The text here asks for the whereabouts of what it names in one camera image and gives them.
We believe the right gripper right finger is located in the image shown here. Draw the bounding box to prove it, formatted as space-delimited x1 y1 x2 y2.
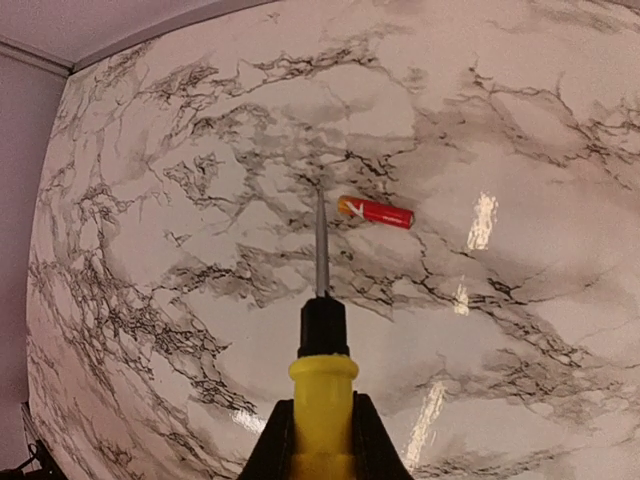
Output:
352 392 413 480

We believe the red black battery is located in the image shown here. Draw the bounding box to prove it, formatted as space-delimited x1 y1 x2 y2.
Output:
337 195 414 230

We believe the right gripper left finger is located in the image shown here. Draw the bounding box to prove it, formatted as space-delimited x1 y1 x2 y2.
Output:
237 399 295 480

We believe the yellow handled screwdriver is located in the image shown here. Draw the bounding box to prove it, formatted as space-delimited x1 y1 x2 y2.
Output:
289 188 359 479

